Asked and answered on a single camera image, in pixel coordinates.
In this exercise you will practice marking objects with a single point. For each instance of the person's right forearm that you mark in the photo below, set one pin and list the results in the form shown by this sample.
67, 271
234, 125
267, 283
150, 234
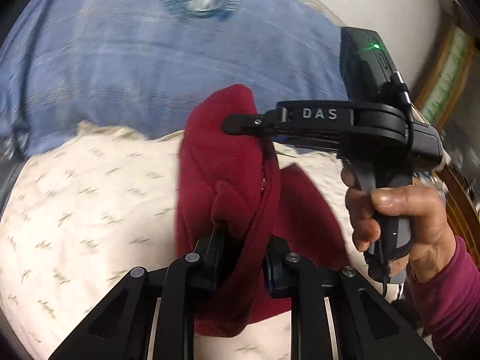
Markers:
453, 300

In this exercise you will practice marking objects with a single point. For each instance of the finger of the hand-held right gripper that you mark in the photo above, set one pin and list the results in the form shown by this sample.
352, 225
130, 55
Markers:
300, 140
255, 122

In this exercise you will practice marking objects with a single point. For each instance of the blue plaid quilt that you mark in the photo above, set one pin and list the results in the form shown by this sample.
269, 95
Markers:
112, 63

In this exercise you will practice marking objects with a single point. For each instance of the wooden framed furniture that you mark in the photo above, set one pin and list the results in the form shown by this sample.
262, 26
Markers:
457, 120

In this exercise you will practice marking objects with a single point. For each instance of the dark red garment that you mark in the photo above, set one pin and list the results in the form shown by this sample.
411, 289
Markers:
225, 157

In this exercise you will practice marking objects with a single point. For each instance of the cream leaf-print bed sheet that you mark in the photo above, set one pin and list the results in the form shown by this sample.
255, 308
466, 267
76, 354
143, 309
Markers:
93, 202

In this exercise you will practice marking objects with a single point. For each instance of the person's right hand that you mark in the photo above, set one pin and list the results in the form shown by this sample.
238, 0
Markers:
420, 213

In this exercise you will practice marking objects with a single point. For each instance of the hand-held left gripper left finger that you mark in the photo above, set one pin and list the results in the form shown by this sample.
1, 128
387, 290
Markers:
213, 255

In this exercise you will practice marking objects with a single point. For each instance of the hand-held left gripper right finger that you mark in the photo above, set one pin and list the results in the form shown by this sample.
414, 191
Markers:
272, 273

